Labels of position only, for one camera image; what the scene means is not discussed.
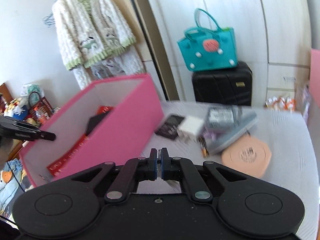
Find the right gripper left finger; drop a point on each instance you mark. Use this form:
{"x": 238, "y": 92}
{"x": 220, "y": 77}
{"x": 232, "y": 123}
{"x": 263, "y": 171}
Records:
{"x": 131, "y": 174}

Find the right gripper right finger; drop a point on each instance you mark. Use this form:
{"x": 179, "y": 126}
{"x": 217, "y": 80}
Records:
{"x": 186, "y": 173}

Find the pink storage box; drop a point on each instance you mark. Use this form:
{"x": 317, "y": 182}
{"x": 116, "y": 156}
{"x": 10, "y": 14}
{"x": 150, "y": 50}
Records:
{"x": 121, "y": 136}

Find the grey wifi router device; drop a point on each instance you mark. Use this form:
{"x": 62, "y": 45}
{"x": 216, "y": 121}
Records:
{"x": 222, "y": 117}

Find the peach cushion compact case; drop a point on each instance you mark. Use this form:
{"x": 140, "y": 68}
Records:
{"x": 248, "y": 155}

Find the AA battery on table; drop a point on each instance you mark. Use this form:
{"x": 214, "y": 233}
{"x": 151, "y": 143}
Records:
{"x": 203, "y": 147}

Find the black flat battery pack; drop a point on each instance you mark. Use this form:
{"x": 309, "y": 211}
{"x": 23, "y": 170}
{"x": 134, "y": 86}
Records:
{"x": 169, "y": 127}

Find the white power adapter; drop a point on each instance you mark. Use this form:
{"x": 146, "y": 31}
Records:
{"x": 190, "y": 128}

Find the purple plastic clip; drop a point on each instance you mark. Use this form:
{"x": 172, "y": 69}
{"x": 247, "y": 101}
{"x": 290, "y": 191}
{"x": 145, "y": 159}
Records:
{"x": 209, "y": 135}

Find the red patterned box liner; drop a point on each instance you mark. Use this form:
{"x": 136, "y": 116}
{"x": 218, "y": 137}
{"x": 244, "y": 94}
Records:
{"x": 57, "y": 166}

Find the grey long remote case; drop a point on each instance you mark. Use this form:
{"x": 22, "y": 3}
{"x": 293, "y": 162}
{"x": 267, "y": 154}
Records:
{"x": 233, "y": 135}

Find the black square device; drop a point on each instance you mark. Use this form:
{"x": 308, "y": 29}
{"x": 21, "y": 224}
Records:
{"x": 94, "y": 121}

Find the black suitcase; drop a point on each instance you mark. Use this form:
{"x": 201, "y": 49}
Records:
{"x": 230, "y": 86}

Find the white knit garment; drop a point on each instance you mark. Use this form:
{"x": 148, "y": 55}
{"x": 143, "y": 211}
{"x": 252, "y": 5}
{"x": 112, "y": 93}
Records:
{"x": 128, "y": 63}

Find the teal felt handbag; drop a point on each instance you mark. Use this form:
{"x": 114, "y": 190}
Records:
{"x": 205, "y": 49}

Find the cream green knit cardigan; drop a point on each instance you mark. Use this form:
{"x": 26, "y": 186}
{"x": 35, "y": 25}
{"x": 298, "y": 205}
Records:
{"x": 89, "y": 31}

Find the pink paper shopping bag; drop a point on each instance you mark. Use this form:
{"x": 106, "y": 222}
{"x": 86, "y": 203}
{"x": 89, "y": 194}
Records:
{"x": 314, "y": 84}

